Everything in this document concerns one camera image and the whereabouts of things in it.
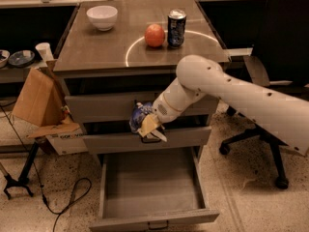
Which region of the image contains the red apple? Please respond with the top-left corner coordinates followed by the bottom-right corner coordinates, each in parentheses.
top-left (144, 24), bottom-right (165, 47)

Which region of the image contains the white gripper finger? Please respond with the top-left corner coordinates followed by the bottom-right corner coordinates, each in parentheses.
top-left (151, 130), bottom-right (167, 142)

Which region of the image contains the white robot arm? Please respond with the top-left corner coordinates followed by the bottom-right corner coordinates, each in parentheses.
top-left (138, 55), bottom-right (309, 156)

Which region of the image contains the white cardboard box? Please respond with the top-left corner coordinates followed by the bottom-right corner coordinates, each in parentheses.
top-left (28, 123), bottom-right (87, 155)

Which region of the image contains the grey drawer cabinet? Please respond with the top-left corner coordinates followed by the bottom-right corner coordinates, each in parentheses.
top-left (52, 0), bottom-right (231, 232)

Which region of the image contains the small bowl at left edge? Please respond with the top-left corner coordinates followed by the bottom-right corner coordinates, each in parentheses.
top-left (0, 49), bottom-right (10, 69)

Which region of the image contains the black floor cable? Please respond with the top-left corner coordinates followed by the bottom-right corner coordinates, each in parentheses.
top-left (0, 100), bottom-right (93, 232)

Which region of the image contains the dark blue plate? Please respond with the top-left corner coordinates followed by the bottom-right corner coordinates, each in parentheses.
top-left (8, 50), bottom-right (35, 68)

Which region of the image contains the black tripod stand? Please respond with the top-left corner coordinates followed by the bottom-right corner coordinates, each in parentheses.
top-left (0, 141), bottom-right (43, 199)

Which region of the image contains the grey drawer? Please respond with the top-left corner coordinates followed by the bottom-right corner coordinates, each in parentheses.
top-left (64, 90), bottom-right (220, 124)
top-left (83, 127), bottom-right (211, 154)
top-left (90, 147), bottom-right (219, 232)

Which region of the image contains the grey middle drawer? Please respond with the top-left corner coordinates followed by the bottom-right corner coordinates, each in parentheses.
top-left (83, 127), bottom-right (211, 154)

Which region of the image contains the brown paper bag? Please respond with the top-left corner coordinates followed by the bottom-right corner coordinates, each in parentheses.
top-left (13, 61), bottom-right (64, 127)

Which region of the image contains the white bowl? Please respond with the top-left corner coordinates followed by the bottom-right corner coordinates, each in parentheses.
top-left (86, 6), bottom-right (118, 31)

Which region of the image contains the grey bottom drawer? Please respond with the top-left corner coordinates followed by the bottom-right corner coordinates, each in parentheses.
top-left (90, 147), bottom-right (219, 232)

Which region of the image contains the blue soda can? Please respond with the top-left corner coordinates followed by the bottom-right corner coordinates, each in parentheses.
top-left (167, 9), bottom-right (186, 47)

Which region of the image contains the blue chip bag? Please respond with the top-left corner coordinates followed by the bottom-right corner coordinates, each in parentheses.
top-left (129, 102), bottom-right (153, 133)

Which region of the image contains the black office chair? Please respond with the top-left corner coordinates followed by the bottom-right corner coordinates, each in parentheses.
top-left (218, 0), bottom-right (309, 189)

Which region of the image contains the grey top drawer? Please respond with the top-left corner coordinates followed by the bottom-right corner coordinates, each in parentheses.
top-left (64, 90), bottom-right (220, 124)

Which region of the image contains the white paper cup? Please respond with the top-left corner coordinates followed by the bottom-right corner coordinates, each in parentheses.
top-left (35, 43), bottom-right (54, 62)

